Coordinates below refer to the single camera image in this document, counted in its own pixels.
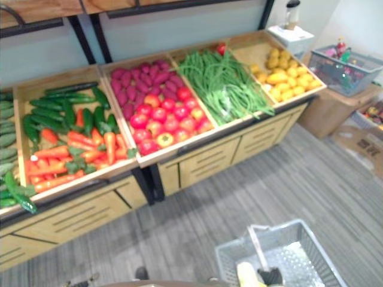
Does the green long beans bunch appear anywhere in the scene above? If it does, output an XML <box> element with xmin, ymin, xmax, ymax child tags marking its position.
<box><xmin>176</xmin><ymin>49</ymin><xmax>276</xmax><ymax>127</ymax></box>

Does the flat printed cardboard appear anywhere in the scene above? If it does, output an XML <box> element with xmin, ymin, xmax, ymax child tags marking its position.
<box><xmin>330</xmin><ymin>124</ymin><xmax>383</xmax><ymax>180</ymax></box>

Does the red bottle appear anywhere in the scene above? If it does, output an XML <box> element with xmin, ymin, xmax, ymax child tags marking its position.
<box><xmin>336</xmin><ymin>38</ymin><xmax>347</xmax><ymax>60</ymax></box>

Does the wooden slatted stand cabinet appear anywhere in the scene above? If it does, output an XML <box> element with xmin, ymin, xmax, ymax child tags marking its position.
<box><xmin>156</xmin><ymin>103</ymin><xmax>309</xmax><ymax>197</ymax></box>
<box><xmin>0</xmin><ymin>172</ymin><xmax>149</xmax><ymax>273</ymax></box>

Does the dark green cucumber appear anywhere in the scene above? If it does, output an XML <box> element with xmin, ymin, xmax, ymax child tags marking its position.
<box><xmin>62</xmin><ymin>99</ymin><xmax>77</xmax><ymax>127</ymax></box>
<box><xmin>90</xmin><ymin>86</ymin><xmax>112</xmax><ymax>110</ymax></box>
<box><xmin>22</xmin><ymin>114</ymin><xmax>41</xmax><ymax>145</ymax></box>
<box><xmin>107</xmin><ymin>113</ymin><xmax>120</xmax><ymax>135</ymax></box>
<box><xmin>82</xmin><ymin>108</ymin><xmax>95</xmax><ymax>137</ymax></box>
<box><xmin>29</xmin><ymin>115</ymin><xmax>70</xmax><ymax>135</ymax></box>
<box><xmin>29</xmin><ymin>99</ymin><xmax>64</xmax><ymax>112</ymax></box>
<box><xmin>31</xmin><ymin>107</ymin><xmax>65</xmax><ymax>122</ymax></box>
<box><xmin>44</xmin><ymin>93</ymin><xmax>97</xmax><ymax>105</ymax></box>
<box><xmin>4</xmin><ymin>170</ymin><xmax>39</xmax><ymax>215</ymax></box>
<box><xmin>93</xmin><ymin>105</ymin><xmax>108</xmax><ymax>136</ymax></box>
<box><xmin>44</xmin><ymin>81</ymin><xmax>99</xmax><ymax>96</ymax></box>

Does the robot dark foot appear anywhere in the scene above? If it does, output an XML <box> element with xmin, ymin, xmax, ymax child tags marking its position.
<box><xmin>135</xmin><ymin>266</ymin><xmax>150</xmax><ymax>281</ymax></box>

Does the brown cardboard box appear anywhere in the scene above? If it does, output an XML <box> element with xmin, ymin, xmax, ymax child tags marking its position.
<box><xmin>297</xmin><ymin>53</ymin><xmax>381</xmax><ymax>140</ymax></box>

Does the grey plastic shopping basket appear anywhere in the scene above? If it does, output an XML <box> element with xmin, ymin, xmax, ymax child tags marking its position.
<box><xmin>214</xmin><ymin>219</ymin><xmax>348</xmax><ymax>287</ymax></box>

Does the grey basket of goods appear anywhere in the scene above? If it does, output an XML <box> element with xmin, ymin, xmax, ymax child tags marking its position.
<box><xmin>307</xmin><ymin>44</ymin><xmax>383</xmax><ymax>97</ymax></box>

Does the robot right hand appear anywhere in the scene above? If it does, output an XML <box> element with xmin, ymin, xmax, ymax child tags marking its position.
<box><xmin>257</xmin><ymin>267</ymin><xmax>284</xmax><ymax>286</ymax></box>

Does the white box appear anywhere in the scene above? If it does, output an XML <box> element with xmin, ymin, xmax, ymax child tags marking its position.
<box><xmin>267</xmin><ymin>25</ymin><xmax>315</xmax><ymax>60</ymax></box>

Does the black stand leg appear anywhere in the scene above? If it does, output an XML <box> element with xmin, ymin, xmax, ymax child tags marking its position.
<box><xmin>148</xmin><ymin>163</ymin><xmax>166</xmax><ymax>203</ymax></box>
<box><xmin>132</xmin><ymin>167</ymin><xmax>156</xmax><ymax>207</ymax></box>

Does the wooden bin of green beans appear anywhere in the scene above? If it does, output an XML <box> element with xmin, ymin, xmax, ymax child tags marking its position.
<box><xmin>166</xmin><ymin>41</ymin><xmax>276</xmax><ymax>130</ymax></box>

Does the yellow corn cob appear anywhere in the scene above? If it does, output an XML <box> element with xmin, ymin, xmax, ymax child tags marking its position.
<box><xmin>237</xmin><ymin>262</ymin><xmax>268</xmax><ymax>287</ymax></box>

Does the grey basket of colourful items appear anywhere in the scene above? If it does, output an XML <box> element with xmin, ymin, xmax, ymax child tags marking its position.
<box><xmin>349</xmin><ymin>100</ymin><xmax>383</xmax><ymax>132</ymax></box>

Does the blender with black lid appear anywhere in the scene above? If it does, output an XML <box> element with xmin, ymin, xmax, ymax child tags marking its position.
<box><xmin>285</xmin><ymin>0</ymin><xmax>301</xmax><ymax>30</ymax></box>

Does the orange tomato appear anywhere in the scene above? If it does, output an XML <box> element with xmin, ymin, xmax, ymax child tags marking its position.
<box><xmin>156</xmin><ymin>132</ymin><xmax>175</xmax><ymax>149</ymax></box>

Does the wooden bin of potatoes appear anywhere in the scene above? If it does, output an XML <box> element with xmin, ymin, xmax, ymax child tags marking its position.
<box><xmin>226</xmin><ymin>29</ymin><xmax>327</xmax><ymax>109</ymax></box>

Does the wooden bin of tomatoes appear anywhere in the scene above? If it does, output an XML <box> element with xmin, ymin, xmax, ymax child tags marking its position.
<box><xmin>98</xmin><ymin>53</ymin><xmax>220</xmax><ymax>169</ymax></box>

